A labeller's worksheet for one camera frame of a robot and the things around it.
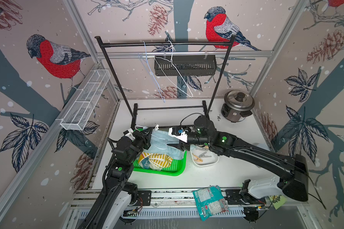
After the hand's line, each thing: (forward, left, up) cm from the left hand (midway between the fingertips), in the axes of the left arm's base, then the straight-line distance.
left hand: (155, 124), depth 70 cm
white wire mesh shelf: (+3, +40, +2) cm, 40 cm away
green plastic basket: (-13, -10, -28) cm, 33 cm away
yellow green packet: (-29, -63, -28) cm, 75 cm away
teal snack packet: (-30, -28, -25) cm, 48 cm away
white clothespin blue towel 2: (-5, -27, -27) cm, 39 cm away
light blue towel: (-3, -1, -12) cm, 13 cm away
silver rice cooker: (+23, -52, -11) cm, 58 cm away
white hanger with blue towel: (-4, +2, -3) cm, 6 cm away
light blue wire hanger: (+48, +10, -1) cm, 49 cm away
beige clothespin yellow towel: (-8, -24, -27) cm, 37 cm away
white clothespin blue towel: (+2, 0, -6) cm, 6 cm away
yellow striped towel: (-10, -1, -23) cm, 25 cm away
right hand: (-5, -8, 0) cm, 10 cm away
